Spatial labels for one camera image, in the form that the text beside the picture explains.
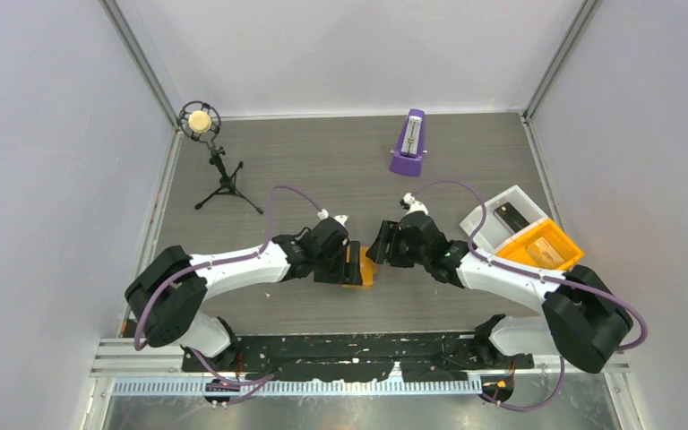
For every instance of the orange leather card holder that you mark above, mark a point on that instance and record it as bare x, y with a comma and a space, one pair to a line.
367, 270

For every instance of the purple metronome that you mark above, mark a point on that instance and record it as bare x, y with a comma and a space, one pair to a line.
407, 155

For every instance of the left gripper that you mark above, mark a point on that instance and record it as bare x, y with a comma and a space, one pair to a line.
347, 273

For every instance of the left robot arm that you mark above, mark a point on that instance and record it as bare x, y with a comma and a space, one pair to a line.
167, 296

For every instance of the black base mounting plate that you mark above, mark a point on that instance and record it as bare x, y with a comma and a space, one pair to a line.
358, 358

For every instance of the microphone on black tripod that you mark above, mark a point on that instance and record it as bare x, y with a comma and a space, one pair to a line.
200, 122

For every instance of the black device in white bin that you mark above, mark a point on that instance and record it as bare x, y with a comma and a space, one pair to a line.
511, 218

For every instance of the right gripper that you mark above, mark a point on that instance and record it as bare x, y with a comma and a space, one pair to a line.
389, 234

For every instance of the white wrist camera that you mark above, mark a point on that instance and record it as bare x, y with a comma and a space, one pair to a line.
410, 204
324, 214

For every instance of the aluminium frame rail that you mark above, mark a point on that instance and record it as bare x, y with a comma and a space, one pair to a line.
118, 358

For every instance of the orange plastic bin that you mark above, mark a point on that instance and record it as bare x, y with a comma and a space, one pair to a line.
516, 251

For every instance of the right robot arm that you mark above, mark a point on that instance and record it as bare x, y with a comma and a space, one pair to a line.
575, 317

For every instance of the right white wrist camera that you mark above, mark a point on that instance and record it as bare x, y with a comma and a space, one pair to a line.
410, 204

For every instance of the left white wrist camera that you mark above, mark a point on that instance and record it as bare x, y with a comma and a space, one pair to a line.
324, 214

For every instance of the white plastic bin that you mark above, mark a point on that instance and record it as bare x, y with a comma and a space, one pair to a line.
493, 236

